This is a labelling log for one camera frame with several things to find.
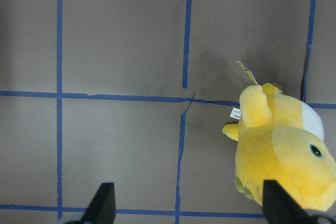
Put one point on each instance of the yellow plush penguin toy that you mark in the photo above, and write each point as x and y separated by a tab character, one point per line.
281	138

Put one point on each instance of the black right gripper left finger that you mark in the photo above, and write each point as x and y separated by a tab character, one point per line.
102	207

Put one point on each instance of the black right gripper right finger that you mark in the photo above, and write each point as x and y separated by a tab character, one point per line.
280	207

